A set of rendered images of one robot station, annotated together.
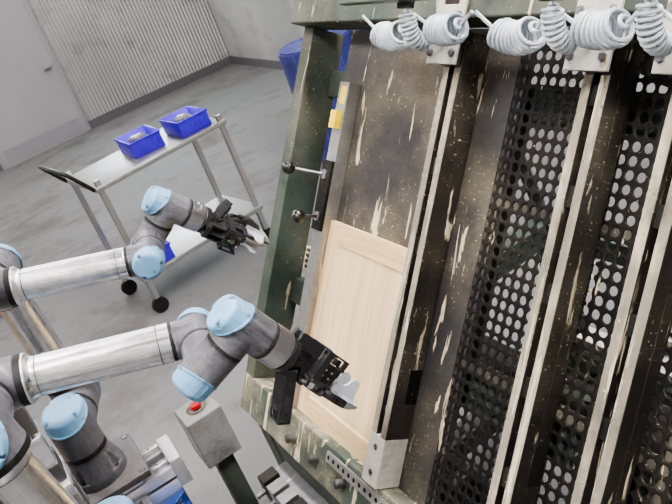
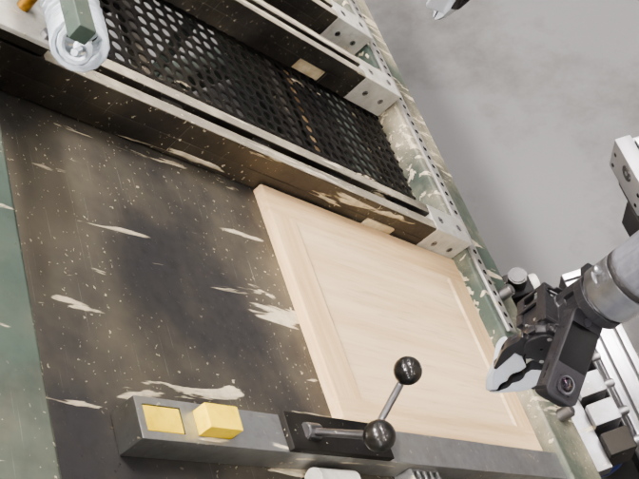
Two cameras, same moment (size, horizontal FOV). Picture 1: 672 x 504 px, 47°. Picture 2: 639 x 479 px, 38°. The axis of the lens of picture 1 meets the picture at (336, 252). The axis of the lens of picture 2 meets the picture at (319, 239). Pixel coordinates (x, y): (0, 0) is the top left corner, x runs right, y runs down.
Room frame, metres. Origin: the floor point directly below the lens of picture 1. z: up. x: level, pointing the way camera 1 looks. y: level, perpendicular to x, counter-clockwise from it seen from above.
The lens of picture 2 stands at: (2.44, 0.14, 2.57)
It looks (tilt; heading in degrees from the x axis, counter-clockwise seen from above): 59 degrees down; 198
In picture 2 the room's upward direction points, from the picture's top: 15 degrees counter-clockwise
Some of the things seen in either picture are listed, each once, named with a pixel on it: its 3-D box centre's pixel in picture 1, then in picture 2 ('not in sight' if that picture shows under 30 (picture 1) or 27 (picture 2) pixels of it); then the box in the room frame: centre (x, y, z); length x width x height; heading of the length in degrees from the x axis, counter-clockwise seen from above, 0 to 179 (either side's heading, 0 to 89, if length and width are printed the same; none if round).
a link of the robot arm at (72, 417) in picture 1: (71, 424); not in sight; (1.75, 0.80, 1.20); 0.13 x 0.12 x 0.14; 3
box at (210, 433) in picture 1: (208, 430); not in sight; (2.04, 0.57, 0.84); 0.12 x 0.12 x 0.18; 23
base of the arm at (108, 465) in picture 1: (92, 459); not in sight; (1.74, 0.80, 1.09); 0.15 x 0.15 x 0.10
